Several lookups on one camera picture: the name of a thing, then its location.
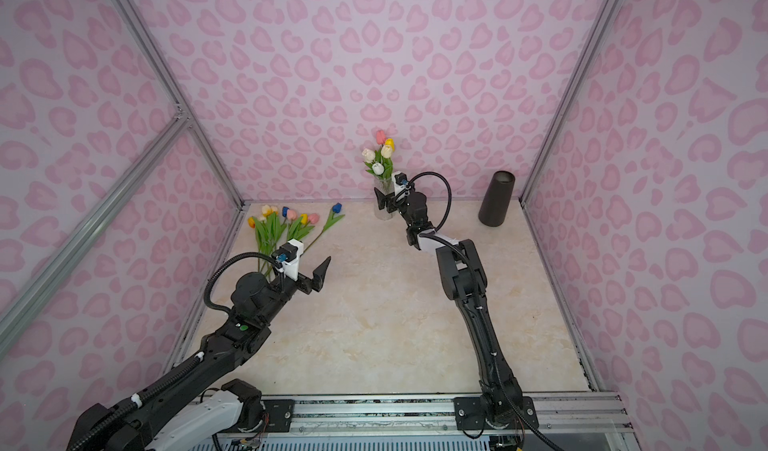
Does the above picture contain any clear glass vase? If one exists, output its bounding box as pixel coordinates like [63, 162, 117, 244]
[374, 178, 392, 221]

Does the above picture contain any blue tulip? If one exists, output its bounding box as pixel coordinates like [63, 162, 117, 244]
[304, 202, 345, 251]

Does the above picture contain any bunch of artificial tulips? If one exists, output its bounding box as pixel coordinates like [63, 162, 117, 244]
[247, 205, 319, 255]

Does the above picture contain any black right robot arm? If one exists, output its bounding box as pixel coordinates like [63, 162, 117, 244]
[375, 173, 538, 450]

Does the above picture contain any diagonal aluminium frame bar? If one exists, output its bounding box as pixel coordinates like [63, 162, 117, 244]
[1, 112, 189, 356]

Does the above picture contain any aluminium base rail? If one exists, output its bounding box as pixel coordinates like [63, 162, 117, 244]
[110, 393, 640, 451]

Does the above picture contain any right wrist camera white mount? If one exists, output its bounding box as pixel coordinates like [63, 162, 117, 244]
[392, 172, 412, 202]

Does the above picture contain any black tapered vase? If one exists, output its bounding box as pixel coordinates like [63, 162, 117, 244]
[478, 170, 516, 227]

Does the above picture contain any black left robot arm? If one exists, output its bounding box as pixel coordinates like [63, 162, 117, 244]
[67, 244, 332, 450]

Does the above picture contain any cream white tulip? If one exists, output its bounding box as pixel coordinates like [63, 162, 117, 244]
[380, 146, 394, 159]

